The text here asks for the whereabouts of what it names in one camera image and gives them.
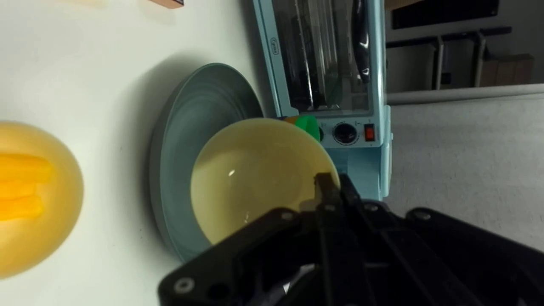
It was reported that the small dark card box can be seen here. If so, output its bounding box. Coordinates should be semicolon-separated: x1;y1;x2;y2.
152;0;184;8

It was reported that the cream bowl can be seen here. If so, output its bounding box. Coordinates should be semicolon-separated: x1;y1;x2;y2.
0;120;84;278

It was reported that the grey-blue plate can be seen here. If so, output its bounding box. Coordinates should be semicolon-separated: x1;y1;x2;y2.
149;62;264;261

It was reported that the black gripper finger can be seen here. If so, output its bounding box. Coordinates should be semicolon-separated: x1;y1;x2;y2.
315;173;375;306

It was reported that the yellow bowl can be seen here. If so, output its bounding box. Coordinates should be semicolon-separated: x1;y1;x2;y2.
191;118;341;244

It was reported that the light blue toaster oven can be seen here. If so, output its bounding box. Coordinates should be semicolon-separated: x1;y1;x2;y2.
252;0;393;200

